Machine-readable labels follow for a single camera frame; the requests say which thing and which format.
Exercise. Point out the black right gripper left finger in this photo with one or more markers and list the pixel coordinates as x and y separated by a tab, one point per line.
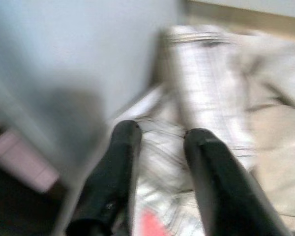
113	177

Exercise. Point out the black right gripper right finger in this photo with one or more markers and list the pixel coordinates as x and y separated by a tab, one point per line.
226	182

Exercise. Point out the grey-white washing machine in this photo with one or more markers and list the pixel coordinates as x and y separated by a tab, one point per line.
71	61

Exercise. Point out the beige garment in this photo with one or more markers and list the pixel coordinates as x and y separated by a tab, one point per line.
273	118

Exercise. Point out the white checked cloth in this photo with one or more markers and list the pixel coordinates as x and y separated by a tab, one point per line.
201	103

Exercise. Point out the pink box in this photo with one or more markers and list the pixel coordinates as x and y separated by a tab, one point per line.
22	162

